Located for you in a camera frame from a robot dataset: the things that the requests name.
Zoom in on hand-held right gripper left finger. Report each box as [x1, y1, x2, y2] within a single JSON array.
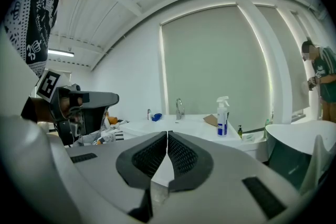
[[65, 131, 168, 223]]

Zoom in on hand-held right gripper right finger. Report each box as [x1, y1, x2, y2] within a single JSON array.
[[156, 130, 302, 224]]

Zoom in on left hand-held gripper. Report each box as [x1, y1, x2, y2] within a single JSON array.
[[35, 67, 120, 146]]

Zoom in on person's left forearm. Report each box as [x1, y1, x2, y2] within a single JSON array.
[[30, 98, 56, 123]]

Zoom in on person's left hand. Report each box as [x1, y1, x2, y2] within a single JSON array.
[[59, 97, 81, 124]]

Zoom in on white clothes pile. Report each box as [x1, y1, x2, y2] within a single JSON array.
[[71, 125, 111, 147]]

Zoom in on black white striped blanket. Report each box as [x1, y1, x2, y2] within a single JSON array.
[[99, 119, 126, 144]]

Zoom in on white soap dish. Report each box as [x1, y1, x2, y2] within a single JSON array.
[[241, 133, 258, 143]]

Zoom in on white spray bottle blue label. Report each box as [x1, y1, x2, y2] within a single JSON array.
[[216, 95, 231, 138]]

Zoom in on brown cardboard piece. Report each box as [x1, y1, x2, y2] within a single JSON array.
[[202, 113, 220, 128]]

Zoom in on white vanity cabinet with sink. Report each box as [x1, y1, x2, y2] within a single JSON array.
[[118, 113, 265, 164]]

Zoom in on ceiling light tube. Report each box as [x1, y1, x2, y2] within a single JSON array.
[[47, 48, 76, 58]]

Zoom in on chrome faucet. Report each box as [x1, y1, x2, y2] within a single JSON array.
[[174, 97, 186, 121]]

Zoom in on white round table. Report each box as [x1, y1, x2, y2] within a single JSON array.
[[264, 120, 336, 192]]

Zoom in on grey roller blind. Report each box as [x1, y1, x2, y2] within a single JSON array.
[[160, 4, 272, 134], [255, 4, 311, 115]]

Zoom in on person's black printed shirt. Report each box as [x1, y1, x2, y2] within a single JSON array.
[[4, 0, 81, 79]]

